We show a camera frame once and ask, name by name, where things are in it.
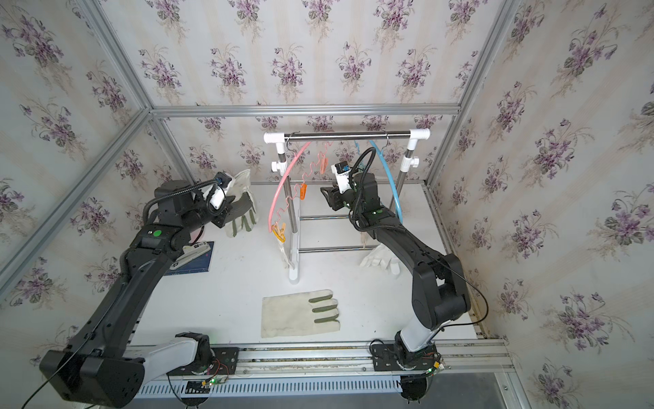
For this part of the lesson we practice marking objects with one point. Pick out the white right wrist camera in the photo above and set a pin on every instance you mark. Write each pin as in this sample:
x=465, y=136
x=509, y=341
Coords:
x=342, y=171

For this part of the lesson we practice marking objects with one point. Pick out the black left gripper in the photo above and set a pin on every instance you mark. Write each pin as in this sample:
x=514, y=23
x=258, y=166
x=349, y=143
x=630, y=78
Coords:
x=219, y=220

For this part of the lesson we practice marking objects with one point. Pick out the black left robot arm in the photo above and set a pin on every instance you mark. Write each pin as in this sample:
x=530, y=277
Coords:
x=93, y=368

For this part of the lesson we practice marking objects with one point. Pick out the salmon plastic clothespin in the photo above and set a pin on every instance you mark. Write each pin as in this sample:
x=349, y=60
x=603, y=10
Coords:
x=324, y=164

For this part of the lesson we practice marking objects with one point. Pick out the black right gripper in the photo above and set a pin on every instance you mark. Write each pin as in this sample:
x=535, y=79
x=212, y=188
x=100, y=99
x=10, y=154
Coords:
x=333, y=197

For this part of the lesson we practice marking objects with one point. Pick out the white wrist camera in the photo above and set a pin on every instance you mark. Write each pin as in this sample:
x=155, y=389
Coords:
x=342, y=171
x=217, y=193

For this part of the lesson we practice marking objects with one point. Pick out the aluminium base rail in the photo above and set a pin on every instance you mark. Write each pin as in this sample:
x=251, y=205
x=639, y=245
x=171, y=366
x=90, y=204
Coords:
x=335, y=368

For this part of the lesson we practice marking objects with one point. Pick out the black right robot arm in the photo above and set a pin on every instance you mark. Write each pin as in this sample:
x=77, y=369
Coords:
x=439, y=290

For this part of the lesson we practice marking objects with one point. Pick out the small circuit board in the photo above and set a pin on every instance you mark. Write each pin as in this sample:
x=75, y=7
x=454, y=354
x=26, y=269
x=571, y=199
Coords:
x=203, y=387

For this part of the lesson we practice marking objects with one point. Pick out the white glove yellow cuff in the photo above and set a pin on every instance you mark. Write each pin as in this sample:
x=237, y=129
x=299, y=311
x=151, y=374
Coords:
x=286, y=255
x=382, y=257

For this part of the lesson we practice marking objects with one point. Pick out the grey white stapler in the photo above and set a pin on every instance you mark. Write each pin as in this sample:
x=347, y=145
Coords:
x=191, y=253

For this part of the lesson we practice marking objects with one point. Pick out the tan plastic clothespin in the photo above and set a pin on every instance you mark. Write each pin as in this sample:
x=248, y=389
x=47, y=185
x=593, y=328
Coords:
x=279, y=232

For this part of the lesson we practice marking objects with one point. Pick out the orange plastic clothespin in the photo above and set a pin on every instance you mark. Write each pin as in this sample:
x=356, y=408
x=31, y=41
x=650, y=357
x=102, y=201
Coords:
x=303, y=191

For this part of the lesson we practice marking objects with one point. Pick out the pink wavy hanger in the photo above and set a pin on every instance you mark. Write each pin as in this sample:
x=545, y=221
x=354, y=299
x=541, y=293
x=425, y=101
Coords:
x=286, y=192

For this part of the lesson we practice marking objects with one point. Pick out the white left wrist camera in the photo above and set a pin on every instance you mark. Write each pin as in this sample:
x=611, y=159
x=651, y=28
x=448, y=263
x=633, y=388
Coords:
x=217, y=193

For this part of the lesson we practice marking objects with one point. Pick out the white steel drying rack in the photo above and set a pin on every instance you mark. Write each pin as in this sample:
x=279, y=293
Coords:
x=355, y=187

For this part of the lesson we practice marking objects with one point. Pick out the white leather glove green fingers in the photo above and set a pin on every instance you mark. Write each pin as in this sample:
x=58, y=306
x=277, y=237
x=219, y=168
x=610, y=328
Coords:
x=243, y=216

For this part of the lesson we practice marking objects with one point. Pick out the blue wavy hanger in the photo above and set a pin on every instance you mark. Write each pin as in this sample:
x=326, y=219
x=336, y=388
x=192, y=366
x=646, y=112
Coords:
x=354, y=212

